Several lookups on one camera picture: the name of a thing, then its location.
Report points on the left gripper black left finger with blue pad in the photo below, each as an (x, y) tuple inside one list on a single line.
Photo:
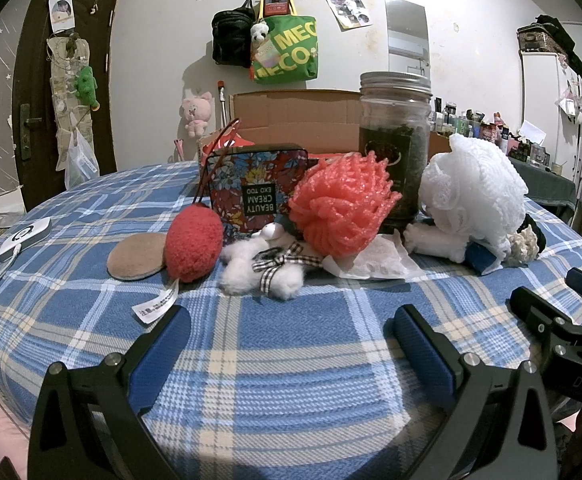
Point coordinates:
[(64, 443)]

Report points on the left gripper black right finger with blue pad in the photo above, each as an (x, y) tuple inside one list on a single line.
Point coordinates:
[(498, 424)]

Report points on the cream knitted scrunchie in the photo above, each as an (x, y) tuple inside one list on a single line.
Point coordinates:
[(524, 247)]

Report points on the black scrunchie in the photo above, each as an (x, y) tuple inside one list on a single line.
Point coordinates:
[(529, 222)]

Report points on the white mesh bath pouf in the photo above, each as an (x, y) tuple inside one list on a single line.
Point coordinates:
[(474, 191)]

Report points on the white sock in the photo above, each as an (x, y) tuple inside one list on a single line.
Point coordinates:
[(432, 241)]

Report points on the round tan powder puff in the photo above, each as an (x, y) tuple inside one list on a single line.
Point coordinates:
[(138, 256)]

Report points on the white plush sheep with bow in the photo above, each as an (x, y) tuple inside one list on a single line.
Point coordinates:
[(272, 261)]

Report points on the pink mesh bath pouf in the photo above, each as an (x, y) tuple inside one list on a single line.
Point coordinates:
[(340, 204)]

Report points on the dark green covered side table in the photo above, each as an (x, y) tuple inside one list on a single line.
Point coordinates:
[(550, 191)]

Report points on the white wardrobe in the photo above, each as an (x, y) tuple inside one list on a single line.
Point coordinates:
[(550, 90)]

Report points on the blue plaid tablecloth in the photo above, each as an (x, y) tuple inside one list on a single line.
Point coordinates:
[(315, 387)]

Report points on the white plastic bag on door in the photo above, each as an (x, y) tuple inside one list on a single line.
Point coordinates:
[(82, 165)]

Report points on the large glass jar dark contents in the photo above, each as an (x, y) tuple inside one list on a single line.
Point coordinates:
[(395, 145)]

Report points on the floral beauty cream tin box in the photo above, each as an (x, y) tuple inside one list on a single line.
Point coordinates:
[(250, 186)]

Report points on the cardboard box red lining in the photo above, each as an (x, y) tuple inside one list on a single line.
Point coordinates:
[(323, 122)]

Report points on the green plush toy on door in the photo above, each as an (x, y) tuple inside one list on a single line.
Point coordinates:
[(85, 85)]

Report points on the green tote bag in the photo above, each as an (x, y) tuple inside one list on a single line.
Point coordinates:
[(290, 51)]

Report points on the dark wooden door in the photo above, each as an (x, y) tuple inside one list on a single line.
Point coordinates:
[(32, 116)]

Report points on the black hanging bag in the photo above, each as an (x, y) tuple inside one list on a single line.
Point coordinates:
[(231, 35)]

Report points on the small panda plush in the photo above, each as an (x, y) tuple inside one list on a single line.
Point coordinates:
[(259, 32)]

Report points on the white round device with cable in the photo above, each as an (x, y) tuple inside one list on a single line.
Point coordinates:
[(25, 237)]

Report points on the wall mirror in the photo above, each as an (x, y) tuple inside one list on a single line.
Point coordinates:
[(407, 38)]

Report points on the pink plush bunny on wall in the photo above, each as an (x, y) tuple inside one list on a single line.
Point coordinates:
[(197, 113)]

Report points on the photo collage on wall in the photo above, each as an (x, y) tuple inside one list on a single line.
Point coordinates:
[(350, 14)]

